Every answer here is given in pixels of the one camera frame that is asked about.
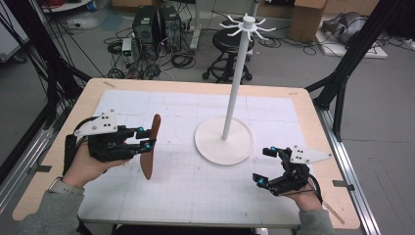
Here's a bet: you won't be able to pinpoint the white grid mat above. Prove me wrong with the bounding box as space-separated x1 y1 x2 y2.
77 89 315 228

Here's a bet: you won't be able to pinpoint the white desk leg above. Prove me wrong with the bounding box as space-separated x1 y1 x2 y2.
190 0 203 52

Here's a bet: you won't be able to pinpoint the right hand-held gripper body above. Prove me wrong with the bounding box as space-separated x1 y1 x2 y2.
268 145 334 197

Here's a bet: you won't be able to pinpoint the black round stool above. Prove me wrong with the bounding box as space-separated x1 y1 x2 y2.
202 26 255 84

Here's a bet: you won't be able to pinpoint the small white power box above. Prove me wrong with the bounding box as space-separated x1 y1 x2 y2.
120 37 133 57

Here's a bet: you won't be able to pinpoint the dark metal bracket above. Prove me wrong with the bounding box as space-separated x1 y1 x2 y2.
26 164 53 174
332 179 355 192

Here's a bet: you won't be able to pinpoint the black computer tower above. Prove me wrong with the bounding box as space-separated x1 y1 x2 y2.
158 4 183 54
131 5 161 45

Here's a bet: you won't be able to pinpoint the open cardboard box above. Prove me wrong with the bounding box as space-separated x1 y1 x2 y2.
288 0 328 44

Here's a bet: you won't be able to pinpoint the person's left hand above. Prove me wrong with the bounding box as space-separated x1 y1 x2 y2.
62 142 131 190

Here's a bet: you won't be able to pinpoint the thin wooden stick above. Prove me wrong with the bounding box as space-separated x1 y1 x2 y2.
322 202 346 226

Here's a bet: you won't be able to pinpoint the aluminium rail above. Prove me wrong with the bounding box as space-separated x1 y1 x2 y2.
314 106 382 235
0 126 53 213

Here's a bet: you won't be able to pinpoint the white hook rack stand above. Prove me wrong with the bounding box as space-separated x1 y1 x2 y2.
194 13 277 166

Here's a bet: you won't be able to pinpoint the black metal frame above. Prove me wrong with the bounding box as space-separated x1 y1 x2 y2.
0 0 93 184
305 0 409 111

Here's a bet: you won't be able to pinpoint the pale wrist watch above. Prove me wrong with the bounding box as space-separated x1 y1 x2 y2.
47 176 85 198

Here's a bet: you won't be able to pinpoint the person's right hand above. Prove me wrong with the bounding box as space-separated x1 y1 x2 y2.
286 187 324 213

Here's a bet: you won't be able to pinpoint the floor cables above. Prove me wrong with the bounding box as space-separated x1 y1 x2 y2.
103 19 198 81

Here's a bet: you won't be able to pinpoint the brown wooden spatula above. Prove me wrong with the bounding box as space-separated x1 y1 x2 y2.
139 113 162 181

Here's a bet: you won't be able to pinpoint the black metal strut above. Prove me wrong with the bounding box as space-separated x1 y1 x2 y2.
333 76 347 142

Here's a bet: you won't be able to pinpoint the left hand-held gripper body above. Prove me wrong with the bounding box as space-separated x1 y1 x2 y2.
73 110 142 164

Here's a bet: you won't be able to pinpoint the white floor board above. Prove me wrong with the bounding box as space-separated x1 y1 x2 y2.
315 29 390 60

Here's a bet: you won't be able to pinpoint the grey bag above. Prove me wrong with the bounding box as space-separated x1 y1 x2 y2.
320 11 369 45

